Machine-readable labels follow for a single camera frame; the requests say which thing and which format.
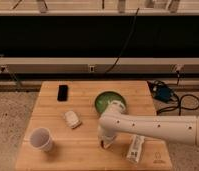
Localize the red chili pepper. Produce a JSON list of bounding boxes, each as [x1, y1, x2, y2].
[[100, 141, 104, 148]]

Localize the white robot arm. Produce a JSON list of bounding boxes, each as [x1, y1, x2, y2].
[[98, 100, 199, 147]]

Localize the white sponge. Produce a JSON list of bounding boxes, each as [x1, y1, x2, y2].
[[64, 111, 82, 129]]

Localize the white plastic bottle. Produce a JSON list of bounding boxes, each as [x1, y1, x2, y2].
[[127, 135, 145, 163]]

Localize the green bowl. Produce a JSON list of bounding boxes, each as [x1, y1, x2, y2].
[[94, 91, 126, 115]]

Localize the wooden table board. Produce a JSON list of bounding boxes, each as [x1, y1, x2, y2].
[[15, 81, 172, 171]]

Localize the black phone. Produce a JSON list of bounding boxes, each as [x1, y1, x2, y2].
[[57, 85, 68, 101]]

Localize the white paper cup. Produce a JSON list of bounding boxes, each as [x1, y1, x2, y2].
[[29, 128, 53, 152]]

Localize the blue power box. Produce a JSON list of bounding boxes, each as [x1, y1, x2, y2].
[[153, 85, 172, 103]]

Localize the black floor cable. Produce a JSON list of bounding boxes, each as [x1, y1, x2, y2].
[[147, 70, 199, 116]]

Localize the black hanging cable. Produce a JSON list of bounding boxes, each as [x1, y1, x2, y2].
[[104, 7, 140, 74]]

